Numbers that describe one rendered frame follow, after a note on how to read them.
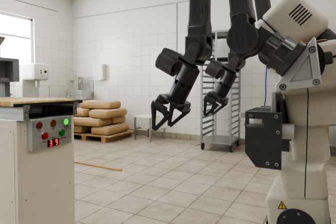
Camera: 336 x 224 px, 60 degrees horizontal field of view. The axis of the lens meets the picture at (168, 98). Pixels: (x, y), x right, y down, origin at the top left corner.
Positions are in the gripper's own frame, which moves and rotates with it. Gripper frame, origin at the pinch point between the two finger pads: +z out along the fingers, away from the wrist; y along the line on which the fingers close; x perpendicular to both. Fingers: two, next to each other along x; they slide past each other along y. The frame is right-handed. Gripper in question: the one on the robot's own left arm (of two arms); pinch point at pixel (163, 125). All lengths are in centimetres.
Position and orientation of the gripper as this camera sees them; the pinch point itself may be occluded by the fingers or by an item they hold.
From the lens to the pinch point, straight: 87.7
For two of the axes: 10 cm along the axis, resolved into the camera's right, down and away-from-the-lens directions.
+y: -4.7, 0.3, -8.8
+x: 7.8, 4.8, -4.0
